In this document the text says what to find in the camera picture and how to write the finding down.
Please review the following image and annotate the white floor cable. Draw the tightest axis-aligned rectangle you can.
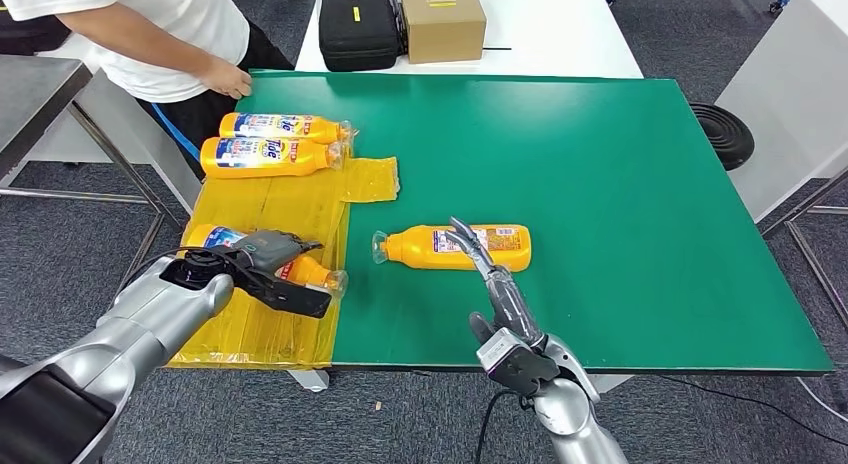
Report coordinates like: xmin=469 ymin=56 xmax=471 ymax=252
xmin=794 ymin=377 xmax=848 ymax=424

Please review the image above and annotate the white table foot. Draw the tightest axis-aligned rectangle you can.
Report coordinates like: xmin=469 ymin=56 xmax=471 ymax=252
xmin=288 ymin=369 xmax=331 ymax=392
xmin=589 ymin=374 xmax=636 ymax=396

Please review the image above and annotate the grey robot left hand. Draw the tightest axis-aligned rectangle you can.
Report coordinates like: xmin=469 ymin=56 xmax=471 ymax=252
xmin=230 ymin=229 xmax=326 ymax=273

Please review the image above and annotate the white table with metal legs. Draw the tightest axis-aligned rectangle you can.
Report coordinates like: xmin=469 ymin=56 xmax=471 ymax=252
xmin=715 ymin=0 xmax=848 ymax=330

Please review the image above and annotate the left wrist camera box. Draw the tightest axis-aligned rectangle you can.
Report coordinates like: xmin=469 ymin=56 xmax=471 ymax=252
xmin=248 ymin=268 xmax=333 ymax=320

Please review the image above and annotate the person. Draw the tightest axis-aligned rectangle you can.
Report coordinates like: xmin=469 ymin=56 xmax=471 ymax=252
xmin=0 ymin=0 xmax=296 ymax=181

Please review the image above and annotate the person's right hand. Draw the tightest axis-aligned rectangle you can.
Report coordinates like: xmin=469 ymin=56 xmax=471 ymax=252
xmin=197 ymin=55 xmax=255 ymax=101

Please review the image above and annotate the black ribbed round stool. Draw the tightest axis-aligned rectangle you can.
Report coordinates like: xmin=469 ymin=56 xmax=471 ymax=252
xmin=688 ymin=103 xmax=756 ymax=172

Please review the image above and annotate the yellow plastic sheet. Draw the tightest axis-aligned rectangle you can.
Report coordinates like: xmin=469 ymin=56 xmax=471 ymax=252
xmin=165 ymin=157 xmax=401 ymax=371

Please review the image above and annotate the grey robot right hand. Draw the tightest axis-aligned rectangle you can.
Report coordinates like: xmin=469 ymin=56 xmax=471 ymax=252
xmin=445 ymin=217 xmax=546 ymax=350

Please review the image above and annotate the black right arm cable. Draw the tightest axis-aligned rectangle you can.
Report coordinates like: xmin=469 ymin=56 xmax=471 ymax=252
xmin=475 ymin=389 xmax=525 ymax=464

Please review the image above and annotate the brown cardboard box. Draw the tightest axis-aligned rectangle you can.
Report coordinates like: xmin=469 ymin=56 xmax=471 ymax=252
xmin=400 ymin=0 xmax=488 ymax=64

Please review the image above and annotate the black hard case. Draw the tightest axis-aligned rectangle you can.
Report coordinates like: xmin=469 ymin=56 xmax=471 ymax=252
xmin=0 ymin=3 xmax=71 ymax=56
xmin=318 ymin=0 xmax=404 ymax=73

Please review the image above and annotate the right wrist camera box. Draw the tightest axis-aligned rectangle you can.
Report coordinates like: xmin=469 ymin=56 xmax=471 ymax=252
xmin=476 ymin=328 xmax=561 ymax=397

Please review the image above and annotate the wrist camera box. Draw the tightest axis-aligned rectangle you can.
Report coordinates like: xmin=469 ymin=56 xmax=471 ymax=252
xmin=476 ymin=328 xmax=561 ymax=397
xmin=248 ymin=268 xmax=333 ymax=320

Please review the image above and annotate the orange detergent bottle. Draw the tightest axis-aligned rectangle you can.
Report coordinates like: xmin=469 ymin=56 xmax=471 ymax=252
xmin=185 ymin=223 xmax=349 ymax=300
xmin=199 ymin=136 xmax=346 ymax=180
xmin=371 ymin=223 xmax=533 ymax=273
xmin=219 ymin=112 xmax=358 ymax=146

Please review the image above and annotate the black floor cable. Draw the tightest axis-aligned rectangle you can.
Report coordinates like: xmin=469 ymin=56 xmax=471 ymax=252
xmin=662 ymin=376 xmax=848 ymax=450

